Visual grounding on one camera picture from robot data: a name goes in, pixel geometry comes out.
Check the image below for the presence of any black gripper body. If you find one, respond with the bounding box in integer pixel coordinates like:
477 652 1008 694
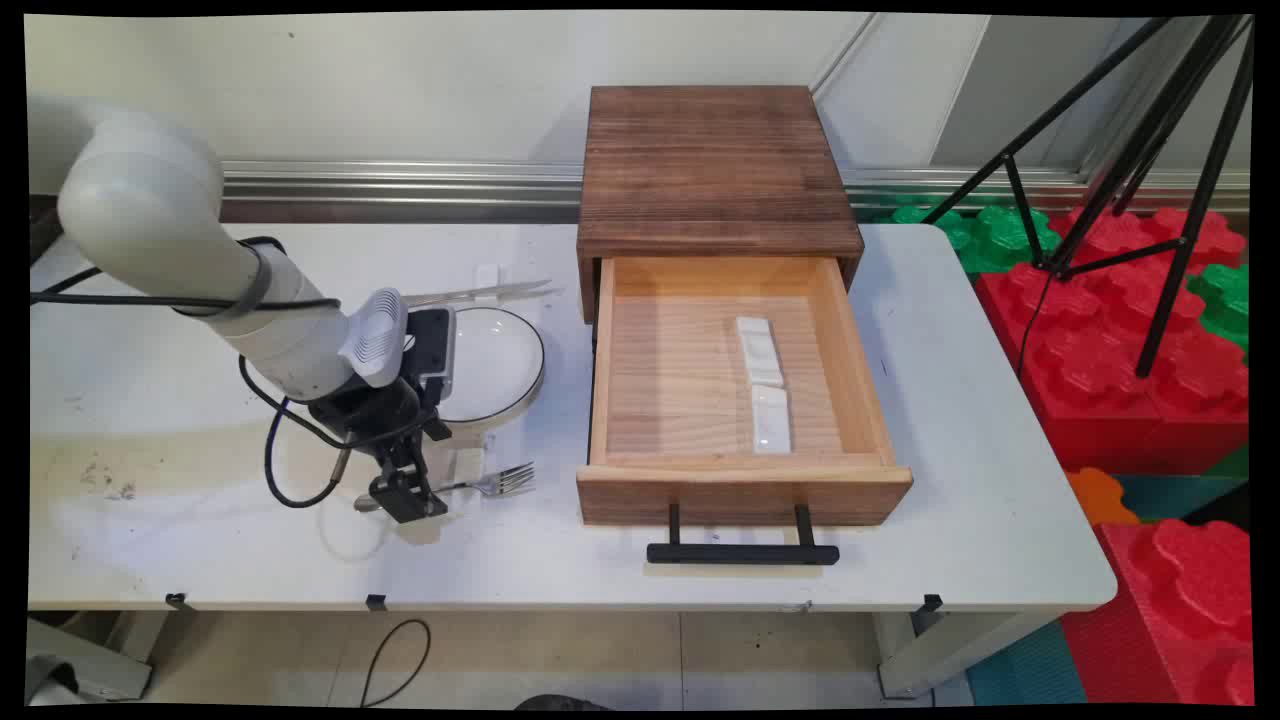
310 375 454 464

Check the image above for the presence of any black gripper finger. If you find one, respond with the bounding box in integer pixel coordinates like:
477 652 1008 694
369 464 432 526
399 439 449 517

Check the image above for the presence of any silver table knife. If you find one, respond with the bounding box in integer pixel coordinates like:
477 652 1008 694
405 279 554 309

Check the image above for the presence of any silver fork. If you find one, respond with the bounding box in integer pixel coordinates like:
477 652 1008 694
353 461 537 514

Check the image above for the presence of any white plate black rim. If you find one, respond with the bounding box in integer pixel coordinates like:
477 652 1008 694
436 306 547 425

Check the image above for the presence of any light wooden drawer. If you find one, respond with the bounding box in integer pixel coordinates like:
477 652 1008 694
576 255 914 528

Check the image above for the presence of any dark wooden drawer cabinet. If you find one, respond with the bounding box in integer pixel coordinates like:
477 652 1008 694
577 85 866 326

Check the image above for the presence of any white table leg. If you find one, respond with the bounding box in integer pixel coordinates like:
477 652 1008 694
873 610 1043 700

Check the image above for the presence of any green foam block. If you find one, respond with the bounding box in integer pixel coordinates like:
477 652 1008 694
890 204 1063 277
1187 263 1251 353

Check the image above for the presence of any teal foam mat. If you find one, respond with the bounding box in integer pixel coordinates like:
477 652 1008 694
965 620 1088 707

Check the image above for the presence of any orange foam piece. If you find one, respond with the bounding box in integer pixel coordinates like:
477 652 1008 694
1065 467 1142 528

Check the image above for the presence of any large red foam block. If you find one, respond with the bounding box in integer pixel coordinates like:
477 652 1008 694
975 207 1251 477

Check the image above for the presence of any black tripod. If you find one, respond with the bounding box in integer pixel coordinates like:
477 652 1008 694
920 14 1257 379

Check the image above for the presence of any white vented camera mount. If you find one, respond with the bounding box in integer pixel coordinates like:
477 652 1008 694
338 287 410 390

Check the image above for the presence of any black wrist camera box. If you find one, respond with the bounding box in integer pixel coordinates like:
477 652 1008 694
404 307 457 403

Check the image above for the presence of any black blue looped cable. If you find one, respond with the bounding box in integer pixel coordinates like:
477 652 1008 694
238 355 421 510

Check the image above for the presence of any black floor cable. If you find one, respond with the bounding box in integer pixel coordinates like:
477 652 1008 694
358 619 433 709

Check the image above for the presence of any metal wall rail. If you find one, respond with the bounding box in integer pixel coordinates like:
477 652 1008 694
218 159 1251 217

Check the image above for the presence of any black drawer handle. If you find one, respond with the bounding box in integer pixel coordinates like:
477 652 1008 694
646 503 841 567

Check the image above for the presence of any grey table leg frame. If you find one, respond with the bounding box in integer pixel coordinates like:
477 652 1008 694
25 614 157 703

